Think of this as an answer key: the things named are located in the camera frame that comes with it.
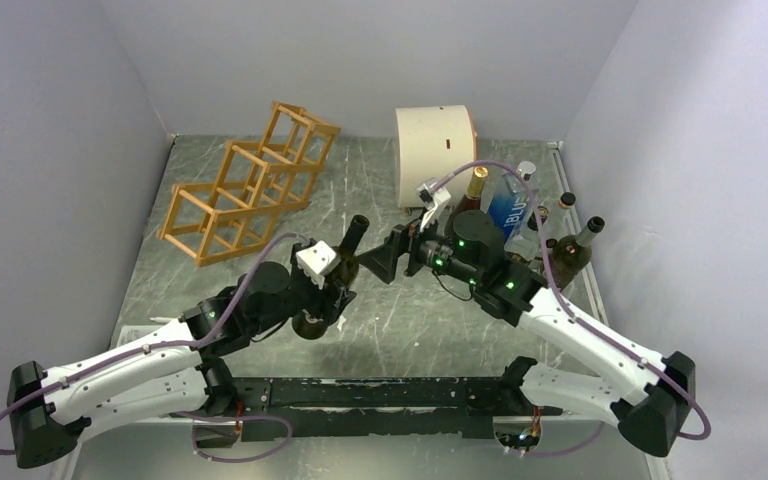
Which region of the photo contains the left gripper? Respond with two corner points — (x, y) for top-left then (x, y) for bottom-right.
(251, 243), (356, 333)

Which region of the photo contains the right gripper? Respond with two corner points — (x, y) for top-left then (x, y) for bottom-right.
(357, 207), (481, 286)

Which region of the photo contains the dark bottle black cap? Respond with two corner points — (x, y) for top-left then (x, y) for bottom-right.
(292, 214), (370, 340)

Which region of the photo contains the dark bottle gold cap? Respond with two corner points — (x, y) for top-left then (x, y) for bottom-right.
(444, 166), (489, 237)

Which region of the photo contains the blue square glass bottle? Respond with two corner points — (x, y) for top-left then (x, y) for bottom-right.
(487, 161), (539, 240)

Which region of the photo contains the clear bottle dark cap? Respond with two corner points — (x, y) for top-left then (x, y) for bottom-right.
(505, 205), (549, 264)

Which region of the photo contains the dark green wine bottle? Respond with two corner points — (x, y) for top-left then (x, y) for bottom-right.
(548, 216), (606, 290)

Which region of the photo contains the clear glass bottle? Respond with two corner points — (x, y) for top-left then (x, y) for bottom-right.
(558, 192), (577, 210)

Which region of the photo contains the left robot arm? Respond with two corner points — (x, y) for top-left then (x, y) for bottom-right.
(7, 258), (359, 469)

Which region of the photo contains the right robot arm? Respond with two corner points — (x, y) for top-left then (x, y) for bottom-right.
(358, 210), (696, 457)

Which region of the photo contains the wooden wine rack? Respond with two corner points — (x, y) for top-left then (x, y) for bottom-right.
(157, 101), (341, 267)

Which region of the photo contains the beige cylindrical box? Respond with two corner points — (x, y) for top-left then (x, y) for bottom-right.
(394, 105), (477, 209)

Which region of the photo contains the white paper card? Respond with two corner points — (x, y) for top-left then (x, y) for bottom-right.
(114, 317), (177, 347)

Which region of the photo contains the aluminium rail frame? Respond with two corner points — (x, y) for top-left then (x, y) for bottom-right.
(49, 140), (673, 480)

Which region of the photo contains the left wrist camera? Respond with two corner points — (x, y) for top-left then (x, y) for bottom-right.
(295, 241), (339, 290)

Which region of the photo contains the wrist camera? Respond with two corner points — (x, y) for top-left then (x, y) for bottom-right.
(295, 241), (339, 290)
(417, 182), (451, 232)

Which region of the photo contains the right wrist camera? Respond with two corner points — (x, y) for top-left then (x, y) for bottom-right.
(417, 182), (451, 232)

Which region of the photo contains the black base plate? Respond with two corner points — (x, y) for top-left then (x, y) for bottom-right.
(192, 377), (562, 448)

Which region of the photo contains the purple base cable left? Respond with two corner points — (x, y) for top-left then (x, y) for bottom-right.
(178, 410), (294, 464)

